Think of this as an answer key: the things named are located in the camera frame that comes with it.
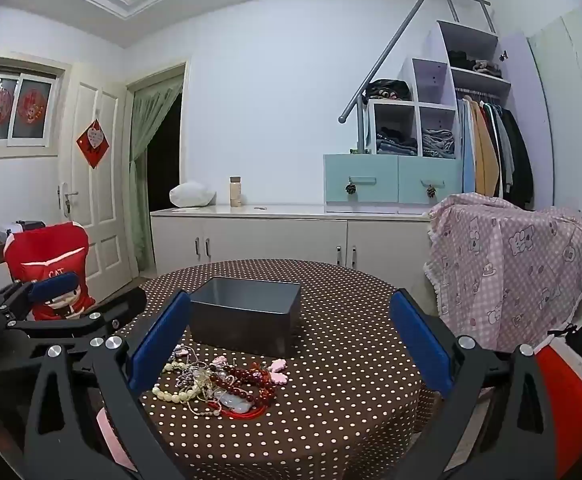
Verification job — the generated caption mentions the cream bead bracelet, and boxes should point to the cream bead bracelet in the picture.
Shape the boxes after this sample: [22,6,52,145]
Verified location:
[151,360,212,404]

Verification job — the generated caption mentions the jade pendant red cord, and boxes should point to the jade pendant red cord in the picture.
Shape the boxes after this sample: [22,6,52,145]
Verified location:
[205,389,269,418]

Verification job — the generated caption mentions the pink plush charm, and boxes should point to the pink plush charm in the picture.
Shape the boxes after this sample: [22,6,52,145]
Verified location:
[267,359,289,386]
[212,356,228,367]

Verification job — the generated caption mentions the red cat chair cover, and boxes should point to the red cat chair cover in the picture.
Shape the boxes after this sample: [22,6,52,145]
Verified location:
[3,221,95,321]

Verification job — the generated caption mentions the pink checkered cloth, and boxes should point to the pink checkered cloth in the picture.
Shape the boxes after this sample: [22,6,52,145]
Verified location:
[425,193,582,352]

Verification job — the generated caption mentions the white panel door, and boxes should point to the white panel door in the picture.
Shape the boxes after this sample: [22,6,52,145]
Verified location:
[59,63,132,301]

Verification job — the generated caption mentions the white pillow bag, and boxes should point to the white pillow bag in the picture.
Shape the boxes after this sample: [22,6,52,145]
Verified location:
[169,181,216,208]

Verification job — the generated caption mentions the white low cabinet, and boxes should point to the white low cabinet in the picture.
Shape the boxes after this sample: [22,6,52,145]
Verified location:
[151,205,430,287]

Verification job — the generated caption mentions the dark grey storage box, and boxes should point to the dark grey storage box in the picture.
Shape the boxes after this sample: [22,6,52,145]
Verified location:
[189,276,302,358]

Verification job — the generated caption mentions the red chair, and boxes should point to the red chair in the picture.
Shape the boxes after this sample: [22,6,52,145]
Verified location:
[536,346,582,479]

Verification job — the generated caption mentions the brown polka dot tablecloth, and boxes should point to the brown polka dot tablecloth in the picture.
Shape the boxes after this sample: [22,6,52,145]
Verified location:
[140,259,434,479]

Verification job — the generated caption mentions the beige jar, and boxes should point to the beige jar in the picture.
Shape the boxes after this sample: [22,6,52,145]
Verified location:
[229,176,242,208]

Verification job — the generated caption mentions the red diamond door decoration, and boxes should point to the red diamond door decoration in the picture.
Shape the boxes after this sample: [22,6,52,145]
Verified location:
[76,119,110,169]

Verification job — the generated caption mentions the green curtain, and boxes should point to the green curtain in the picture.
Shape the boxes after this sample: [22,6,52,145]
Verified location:
[130,75,184,271]

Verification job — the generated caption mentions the window with red cutouts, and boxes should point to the window with red cutouts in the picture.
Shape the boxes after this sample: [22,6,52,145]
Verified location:
[0,52,71,158]

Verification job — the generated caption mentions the hanging clothes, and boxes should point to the hanging clothes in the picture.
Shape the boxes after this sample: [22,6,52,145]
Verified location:
[457,94,534,210]

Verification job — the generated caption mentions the teal drawer unit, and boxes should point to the teal drawer unit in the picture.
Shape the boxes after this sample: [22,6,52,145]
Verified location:
[323,154,461,206]

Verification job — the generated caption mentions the grey metal handrail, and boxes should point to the grey metal handrail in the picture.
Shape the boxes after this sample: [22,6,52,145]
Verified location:
[337,0,497,156]

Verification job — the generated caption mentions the white shelf wardrobe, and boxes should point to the white shelf wardrobe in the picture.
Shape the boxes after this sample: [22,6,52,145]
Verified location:
[365,21,554,209]

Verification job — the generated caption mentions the dark red bead bracelet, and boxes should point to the dark red bead bracelet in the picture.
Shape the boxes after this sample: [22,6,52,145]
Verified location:
[209,362,278,406]

